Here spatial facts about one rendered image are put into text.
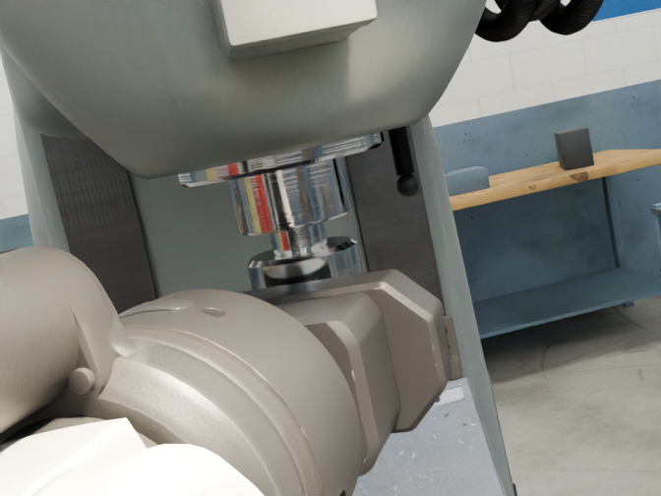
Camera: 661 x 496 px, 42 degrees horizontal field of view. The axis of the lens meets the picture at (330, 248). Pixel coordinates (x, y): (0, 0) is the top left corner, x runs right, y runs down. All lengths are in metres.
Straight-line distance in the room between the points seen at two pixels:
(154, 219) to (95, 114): 0.44
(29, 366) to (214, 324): 0.06
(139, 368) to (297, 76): 0.11
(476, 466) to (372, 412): 0.51
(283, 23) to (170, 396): 0.10
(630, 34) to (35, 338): 5.07
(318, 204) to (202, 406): 0.16
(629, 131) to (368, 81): 4.89
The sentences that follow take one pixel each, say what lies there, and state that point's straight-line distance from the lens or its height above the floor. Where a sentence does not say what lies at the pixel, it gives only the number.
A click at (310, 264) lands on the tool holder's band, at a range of 0.33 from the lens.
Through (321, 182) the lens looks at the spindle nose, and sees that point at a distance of 0.33.
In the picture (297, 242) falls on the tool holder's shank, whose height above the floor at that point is 1.27.
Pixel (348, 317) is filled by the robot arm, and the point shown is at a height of 1.26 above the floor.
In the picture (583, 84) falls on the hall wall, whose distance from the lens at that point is 5.05.
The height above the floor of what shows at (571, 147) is 0.99.
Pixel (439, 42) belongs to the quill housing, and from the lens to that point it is 0.29.
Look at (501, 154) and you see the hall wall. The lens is 4.84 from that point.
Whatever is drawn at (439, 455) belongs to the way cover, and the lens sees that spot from 0.77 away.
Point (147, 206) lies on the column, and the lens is 0.73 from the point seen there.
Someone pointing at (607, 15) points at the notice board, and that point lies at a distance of 5.15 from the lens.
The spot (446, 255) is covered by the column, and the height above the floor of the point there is 1.18.
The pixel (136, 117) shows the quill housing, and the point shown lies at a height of 1.33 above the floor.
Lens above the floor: 1.32
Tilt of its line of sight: 8 degrees down
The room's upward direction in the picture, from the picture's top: 12 degrees counter-clockwise
